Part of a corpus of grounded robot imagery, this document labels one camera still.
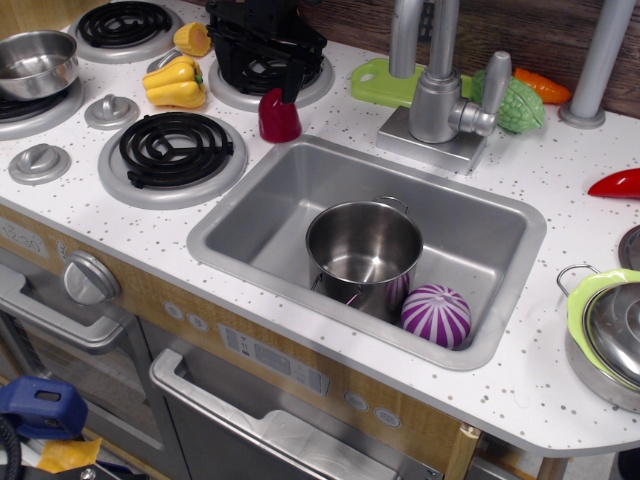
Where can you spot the yellow tape piece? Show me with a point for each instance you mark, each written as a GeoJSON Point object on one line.
{"type": "Point", "coordinates": [64, 455]}

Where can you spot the front black stove burner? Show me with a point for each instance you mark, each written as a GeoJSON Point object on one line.
{"type": "Point", "coordinates": [172, 161]}

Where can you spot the steel pot with lid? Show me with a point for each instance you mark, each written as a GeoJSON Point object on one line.
{"type": "Point", "coordinates": [607, 345]}

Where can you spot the grey dishwasher door handle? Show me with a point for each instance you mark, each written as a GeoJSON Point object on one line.
{"type": "Point", "coordinates": [231, 425]}

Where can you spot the silver stove knob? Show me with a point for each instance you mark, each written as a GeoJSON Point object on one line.
{"type": "Point", "coordinates": [111, 113]}
{"type": "Point", "coordinates": [39, 164]}

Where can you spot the green plastic cutting board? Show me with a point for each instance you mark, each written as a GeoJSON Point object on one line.
{"type": "Point", "coordinates": [373, 83]}

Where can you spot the light green plate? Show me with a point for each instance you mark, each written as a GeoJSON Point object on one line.
{"type": "Point", "coordinates": [580, 305]}

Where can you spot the grey vertical post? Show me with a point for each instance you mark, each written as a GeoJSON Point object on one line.
{"type": "Point", "coordinates": [584, 110]}

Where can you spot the steel pot in sink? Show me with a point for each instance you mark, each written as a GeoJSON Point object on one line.
{"type": "Point", "coordinates": [364, 254]}

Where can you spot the silver toy faucet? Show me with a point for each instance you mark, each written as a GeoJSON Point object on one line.
{"type": "Point", "coordinates": [441, 127]}

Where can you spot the purple striped toy onion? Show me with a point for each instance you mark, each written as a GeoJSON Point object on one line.
{"type": "Point", "coordinates": [438, 314]}

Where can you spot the red toy chili pepper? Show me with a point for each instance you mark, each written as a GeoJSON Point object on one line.
{"type": "Point", "coordinates": [623, 184]}

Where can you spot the yellow toy squash piece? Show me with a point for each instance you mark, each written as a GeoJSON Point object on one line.
{"type": "Point", "coordinates": [193, 39]}

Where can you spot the small silver knob behind pepper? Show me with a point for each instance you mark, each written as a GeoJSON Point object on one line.
{"type": "Point", "coordinates": [163, 60]}

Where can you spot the silver oven dial knob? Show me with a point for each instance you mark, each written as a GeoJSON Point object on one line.
{"type": "Point", "coordinates": [87, 281]}

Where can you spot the grey round disc edge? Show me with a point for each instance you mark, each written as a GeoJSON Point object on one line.
{"type": "Point", "coordinates": [629, 249]}

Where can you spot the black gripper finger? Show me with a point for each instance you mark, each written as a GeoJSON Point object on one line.
{"type": "Point", "coordinates": [291, 86]}

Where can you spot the steel bowl on stove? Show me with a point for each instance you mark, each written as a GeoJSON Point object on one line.
{"type": "Point", "coordinates": [38, 64]}

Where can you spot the grey oven door handle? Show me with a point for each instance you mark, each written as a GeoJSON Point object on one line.
{"type": "Point", "coordinates": [100, 337]}

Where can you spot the yellow toy bell pepper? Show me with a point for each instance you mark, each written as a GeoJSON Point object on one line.
{"type": "Point", "coordinates": [178, 84]}

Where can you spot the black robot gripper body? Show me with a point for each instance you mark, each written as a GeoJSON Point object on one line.
{"type": "Point", "coordinates": [273, 29]}

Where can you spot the back left black burner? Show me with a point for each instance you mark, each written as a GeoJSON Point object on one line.
{"type": "Point", "coordinates": [125, 31]}

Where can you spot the green toy bitter melon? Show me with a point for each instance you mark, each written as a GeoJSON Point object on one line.
{"type": "Point", "coordinates": [522, 109]}

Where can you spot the lower silver stove knob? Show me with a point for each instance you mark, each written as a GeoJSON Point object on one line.
{"type": "Point", "coordinates": [39, 164]}

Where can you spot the orange toy carrot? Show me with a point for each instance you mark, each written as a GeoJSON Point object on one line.
{"type": "Point", "coordinates": [549, 91]}

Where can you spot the upper silver stove knob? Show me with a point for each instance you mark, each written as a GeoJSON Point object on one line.
{"type": "Point", "coordinates": [111, 113]}

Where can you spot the left partly hidden burner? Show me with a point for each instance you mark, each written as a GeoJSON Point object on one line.
{"type": "Point", "coordinates": [21, 119]}

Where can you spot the grey plastic sink basin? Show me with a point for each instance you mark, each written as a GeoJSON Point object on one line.
{"type": "Point", "coordinates": [480, 244]}

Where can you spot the blue clamp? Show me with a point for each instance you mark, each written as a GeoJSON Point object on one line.
{"type": "Point", "coordinates": [40, 408]}

